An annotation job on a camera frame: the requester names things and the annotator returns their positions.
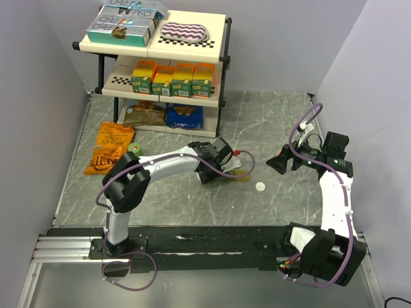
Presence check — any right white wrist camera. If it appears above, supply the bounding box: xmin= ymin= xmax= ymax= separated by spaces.
xmin=297 ymin=121 xmax=315 ymax=147

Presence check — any purple cable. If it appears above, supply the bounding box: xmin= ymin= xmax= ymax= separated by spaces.
xmin=95 ymin=149 xmax=256 ymax=292
xmin=277 ymin=103 xmax=354 ymax=288

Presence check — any beige three-tier shelf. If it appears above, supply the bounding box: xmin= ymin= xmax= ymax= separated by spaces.
xmin=73 ymin=8 xmax=232 ymax=137

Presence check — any brown chip bag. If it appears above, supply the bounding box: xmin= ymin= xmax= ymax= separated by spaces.
xmin=121 ymin=99 xmax=167 ymax=126

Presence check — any teal snack box middle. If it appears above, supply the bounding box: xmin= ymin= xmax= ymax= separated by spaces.
xmin=94 ymin=15 xmax=159 ymax=30

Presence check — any blue chip bag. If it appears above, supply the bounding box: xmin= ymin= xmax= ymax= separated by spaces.
xmin=166 ymin=103 xmax=204 ymax=130

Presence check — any green cylindrical container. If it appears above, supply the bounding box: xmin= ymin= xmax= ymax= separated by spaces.
xmin=128 ymin=142 xmax=144 ymax=157

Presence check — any teal snack box front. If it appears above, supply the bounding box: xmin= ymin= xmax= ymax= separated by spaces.
xmin=86 ymin=22 xmax=150 ymax=47

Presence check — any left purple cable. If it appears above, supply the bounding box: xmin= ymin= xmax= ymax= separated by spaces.
xmin=95 ymin=149 xmax=256 ymax=292

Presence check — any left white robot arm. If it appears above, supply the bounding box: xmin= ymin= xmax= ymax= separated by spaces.
xmin=96 ymin=137 xmax=241 ymax=258

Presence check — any green orange carton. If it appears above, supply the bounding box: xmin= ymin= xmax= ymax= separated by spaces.
xmin=130 ymin=60 xmax=158 ymax=94
xmin=191 ymin=62 xmax=215 ymax=98
xmin=152 ymin=65 xmax=175 ymax=97
xmin=171 ymin=62 xmax=195 ymax=98

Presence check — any wavy patterned pouch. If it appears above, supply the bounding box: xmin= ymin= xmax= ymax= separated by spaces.
xmin=160 ymin=22 xmax=209 ymax=44

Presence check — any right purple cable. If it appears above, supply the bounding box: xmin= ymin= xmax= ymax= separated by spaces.
xmin=277 ymin=103 xmax=354 ymax=288

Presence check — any green weekly pill organizer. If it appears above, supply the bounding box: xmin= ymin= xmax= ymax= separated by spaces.
xmin=226 ymin=169 xmax=251 ymax=182

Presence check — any white bottle cap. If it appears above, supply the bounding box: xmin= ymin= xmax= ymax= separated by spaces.
xmin=255 ymin=182 xmax=266 ymax=192

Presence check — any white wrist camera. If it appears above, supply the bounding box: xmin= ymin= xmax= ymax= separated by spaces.
xmin=220 ymin=151 xmax=241 ymax=173
xmin=297 ymin=121 xmax=315 ymax=147

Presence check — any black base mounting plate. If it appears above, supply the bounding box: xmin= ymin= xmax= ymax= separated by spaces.
xmin=89 ymin=226 xmax=297 ymax=273

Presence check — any orange honey dijon chip bag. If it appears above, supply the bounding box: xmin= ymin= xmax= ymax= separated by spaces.
xmin=84 ymin=122 xmax=135 ymax=175

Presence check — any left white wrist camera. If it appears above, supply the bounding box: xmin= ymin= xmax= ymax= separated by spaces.
xmin=220 ymin=151 xmax=241 ymax=173

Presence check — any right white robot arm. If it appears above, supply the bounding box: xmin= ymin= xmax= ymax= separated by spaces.
xmin=266 ymin=131 xmax=367 ymax=286

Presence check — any black power cable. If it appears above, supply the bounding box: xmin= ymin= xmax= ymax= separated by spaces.
xmin=383 ymin=296 xmax=411 ymax=308

